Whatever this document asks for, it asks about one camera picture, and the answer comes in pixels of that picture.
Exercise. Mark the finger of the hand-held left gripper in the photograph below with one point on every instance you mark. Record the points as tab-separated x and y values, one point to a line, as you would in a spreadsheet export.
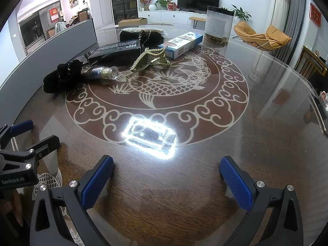
43	146
22	127

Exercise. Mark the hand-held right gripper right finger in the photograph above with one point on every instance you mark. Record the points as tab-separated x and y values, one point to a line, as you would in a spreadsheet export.
235	184

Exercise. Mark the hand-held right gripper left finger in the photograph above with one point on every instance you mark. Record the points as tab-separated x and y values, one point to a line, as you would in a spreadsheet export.
98	182

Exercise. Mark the glass perfume bottle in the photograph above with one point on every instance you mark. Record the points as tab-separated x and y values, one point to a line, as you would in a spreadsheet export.
102	73

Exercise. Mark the black cardboard box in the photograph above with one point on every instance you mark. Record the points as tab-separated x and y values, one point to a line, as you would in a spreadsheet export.
112	52

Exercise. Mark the gold hair claw clip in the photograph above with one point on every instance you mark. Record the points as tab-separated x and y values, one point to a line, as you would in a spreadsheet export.
143	61

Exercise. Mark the blue and white box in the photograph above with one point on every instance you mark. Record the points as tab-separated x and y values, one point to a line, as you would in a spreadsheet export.
179	44

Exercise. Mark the grey partition panel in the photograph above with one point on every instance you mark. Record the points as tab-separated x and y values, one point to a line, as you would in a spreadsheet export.
51	46

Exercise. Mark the grey jacket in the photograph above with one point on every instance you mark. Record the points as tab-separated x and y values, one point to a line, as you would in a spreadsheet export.
60	27

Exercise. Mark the pile of small colourful items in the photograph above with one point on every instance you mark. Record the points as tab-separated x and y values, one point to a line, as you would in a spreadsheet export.
324	96

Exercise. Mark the black fabric pouch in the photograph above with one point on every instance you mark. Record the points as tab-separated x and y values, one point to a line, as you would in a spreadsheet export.
128	36

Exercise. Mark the wooden dining chair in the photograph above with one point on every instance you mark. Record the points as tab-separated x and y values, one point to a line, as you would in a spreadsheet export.
306	61

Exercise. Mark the brown cardboard box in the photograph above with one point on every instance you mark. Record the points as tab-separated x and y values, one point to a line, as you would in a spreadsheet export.
132	21

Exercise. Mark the orange lounge chair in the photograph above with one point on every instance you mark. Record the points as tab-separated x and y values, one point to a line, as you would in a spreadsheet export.
278	37
247	30

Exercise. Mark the clear jar with black lid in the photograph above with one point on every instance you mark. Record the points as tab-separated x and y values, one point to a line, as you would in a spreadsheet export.
219	25

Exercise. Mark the dark glass display cabinet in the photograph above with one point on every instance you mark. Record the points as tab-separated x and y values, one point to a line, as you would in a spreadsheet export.
124	0

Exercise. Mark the grey curtain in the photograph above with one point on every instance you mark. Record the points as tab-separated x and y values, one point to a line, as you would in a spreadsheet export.
294	25

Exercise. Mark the wooden bench with metal legs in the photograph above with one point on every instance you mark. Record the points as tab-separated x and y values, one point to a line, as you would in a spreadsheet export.
197	18

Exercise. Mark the large leafy potted plant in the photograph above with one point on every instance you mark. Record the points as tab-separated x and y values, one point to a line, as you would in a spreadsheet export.
240	12

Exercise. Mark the round white vase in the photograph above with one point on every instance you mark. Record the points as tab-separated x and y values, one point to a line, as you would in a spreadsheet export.
152	7

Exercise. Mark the red flower bouquet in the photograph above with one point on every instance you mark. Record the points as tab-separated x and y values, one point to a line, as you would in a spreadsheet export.
145	0

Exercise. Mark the white tv cabinet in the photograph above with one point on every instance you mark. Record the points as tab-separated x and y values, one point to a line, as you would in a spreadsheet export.
166	16

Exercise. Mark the cream curtain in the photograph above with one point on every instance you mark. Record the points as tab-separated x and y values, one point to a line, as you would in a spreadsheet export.
278	10

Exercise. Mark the green potted plant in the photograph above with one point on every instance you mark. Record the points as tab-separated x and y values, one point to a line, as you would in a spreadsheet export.
162	2

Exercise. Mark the black television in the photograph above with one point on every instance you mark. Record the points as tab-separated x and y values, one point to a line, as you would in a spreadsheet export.
198	1

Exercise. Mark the red gift box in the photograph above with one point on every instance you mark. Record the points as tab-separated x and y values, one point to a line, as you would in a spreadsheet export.
172	6

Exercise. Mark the red wall calendar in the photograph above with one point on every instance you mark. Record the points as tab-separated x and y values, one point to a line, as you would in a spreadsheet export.
54	14

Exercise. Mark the red wall hanging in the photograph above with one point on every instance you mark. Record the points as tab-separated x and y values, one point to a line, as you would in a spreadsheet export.
315	14

